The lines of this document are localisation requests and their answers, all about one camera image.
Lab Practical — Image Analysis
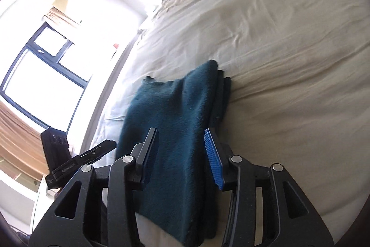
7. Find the brown striped curtain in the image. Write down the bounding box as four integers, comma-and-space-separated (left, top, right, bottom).
42, 4, 80, 25
0, 102, 49, 178

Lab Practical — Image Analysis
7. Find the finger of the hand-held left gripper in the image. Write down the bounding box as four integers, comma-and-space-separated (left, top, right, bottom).
77, 139, 118, 165

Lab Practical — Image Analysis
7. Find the bed with beige sheet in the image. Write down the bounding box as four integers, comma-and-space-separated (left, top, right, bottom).
81, 0, 370, 247

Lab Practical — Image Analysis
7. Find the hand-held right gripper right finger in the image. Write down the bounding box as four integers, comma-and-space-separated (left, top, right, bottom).
204, 128, 342, 247

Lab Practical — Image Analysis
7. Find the dark teal knit sweater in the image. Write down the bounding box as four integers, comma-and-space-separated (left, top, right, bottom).
116, 60, 232, 246

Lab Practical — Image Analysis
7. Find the dark framed window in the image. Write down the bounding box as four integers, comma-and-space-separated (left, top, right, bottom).
0, 22, 89, 128

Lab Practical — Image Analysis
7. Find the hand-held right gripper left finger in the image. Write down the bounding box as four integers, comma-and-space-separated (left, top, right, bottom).
29, 128, 160, 247

